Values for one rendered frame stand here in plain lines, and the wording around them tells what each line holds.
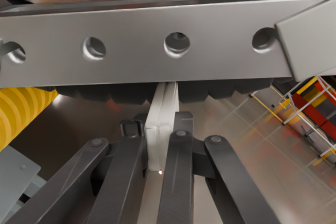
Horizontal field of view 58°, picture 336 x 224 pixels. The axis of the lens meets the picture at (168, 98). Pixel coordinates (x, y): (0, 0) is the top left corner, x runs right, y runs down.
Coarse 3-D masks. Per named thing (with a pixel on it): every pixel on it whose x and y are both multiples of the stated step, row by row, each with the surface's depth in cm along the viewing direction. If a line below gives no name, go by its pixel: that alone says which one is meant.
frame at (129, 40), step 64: (0, 0) 21; (128, 0) 19; (192, 0) 16; (256, 0) 14; (320, 0) 14; (0, 64) 17; (64, 64) 16; (128, 64) 16; (192, 64) 16; (256, 64) 16; (320, 64) 15
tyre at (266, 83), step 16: (16, 0) 24; (176, 32) 24; (192, 80) 25; (208, 80) 25; (224, 80) 25; (240, 80) 25; (256, 80) 25; (272, 80) 25; (288, 80) 25; (96, 96) 27; (112, 96) 26; (128, 96) 26; (144, 96) 26; (192, 96) 26; (224, 96) 26
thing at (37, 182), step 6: (36, 174) 69; (36, 180) 69; (42, 180) 69; (30, 186) 68; (36, 186) 69; (24, 192) 64; (30, 192) 67; (18, 198) 60; (24, 198) 61; (18, 204) 61; (12, 210) 59; (6, 216) 60
